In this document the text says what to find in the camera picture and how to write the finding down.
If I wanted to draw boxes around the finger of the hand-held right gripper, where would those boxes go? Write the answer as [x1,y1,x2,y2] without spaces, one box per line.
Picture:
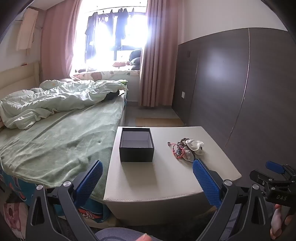
[265,161,287,174]
[250,170,276,186]

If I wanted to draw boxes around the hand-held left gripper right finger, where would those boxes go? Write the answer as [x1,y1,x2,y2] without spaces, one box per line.
[193,159,271,241]

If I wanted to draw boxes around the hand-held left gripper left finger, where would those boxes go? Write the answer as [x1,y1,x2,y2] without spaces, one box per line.
[25,160,104,241]

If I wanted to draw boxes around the grey stone pendant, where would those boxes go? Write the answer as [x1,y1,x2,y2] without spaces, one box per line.
[183,151,196,162]

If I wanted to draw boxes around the red cord bracelet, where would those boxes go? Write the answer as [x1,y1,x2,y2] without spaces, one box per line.
[167,142,187,160]

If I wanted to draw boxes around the silver chain pale charm necklace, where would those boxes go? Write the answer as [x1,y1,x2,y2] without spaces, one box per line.
[186,139,205,155]

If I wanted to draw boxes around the black box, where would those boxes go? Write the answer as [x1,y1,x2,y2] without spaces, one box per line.
[119,127,155,163]

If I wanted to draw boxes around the person's right hand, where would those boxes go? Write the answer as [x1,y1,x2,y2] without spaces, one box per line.
[270,203,296,240]

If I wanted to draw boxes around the bed with green sheet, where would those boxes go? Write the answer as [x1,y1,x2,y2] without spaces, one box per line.
[0,90,128,224]

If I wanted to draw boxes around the green bed blanket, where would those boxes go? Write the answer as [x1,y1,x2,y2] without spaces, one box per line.
[0,96,126,201]

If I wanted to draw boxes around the white leather ottoman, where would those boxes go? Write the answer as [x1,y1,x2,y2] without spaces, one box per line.
[103,126,242,219]

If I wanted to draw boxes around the person's leg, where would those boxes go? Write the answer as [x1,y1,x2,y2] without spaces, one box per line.
[95,227,162,241]

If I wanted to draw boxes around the black cloth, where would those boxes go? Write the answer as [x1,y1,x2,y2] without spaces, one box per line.
[104,90,120,101]

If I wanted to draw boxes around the pink printed cloth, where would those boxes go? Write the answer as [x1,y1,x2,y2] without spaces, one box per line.
[3,202,29,239]

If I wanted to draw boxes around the pale green duvet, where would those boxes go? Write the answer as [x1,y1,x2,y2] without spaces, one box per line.
[0,79,128,129]

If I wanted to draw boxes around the dark brown wardrobe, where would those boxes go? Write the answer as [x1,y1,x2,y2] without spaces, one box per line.
[172,28,296,193]

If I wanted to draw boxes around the printed windowsill cushion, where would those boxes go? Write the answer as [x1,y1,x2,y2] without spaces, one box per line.
[70,69,140,82]

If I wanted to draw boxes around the pink curtain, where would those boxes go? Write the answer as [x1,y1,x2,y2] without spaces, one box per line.
[40,0,81,81]
[138,0,185,108]

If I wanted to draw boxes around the dark pillow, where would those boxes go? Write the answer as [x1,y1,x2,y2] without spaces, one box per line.
[128,49,142,70]

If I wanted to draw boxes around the window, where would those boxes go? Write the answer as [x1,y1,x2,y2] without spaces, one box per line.
[79,0,148,70]

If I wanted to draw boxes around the beige bed headboard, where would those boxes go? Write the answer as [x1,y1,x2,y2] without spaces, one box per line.
[0,61,41,93]

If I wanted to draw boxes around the hanging dark blue shirt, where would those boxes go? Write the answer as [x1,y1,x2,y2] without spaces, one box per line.
[84,11,100,59]

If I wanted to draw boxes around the hanging dark pants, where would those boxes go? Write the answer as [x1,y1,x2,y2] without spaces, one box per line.
[115,8,129,50]

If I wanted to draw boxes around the beige hanging cloth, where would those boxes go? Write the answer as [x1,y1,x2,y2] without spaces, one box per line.
[16,8,39,50]

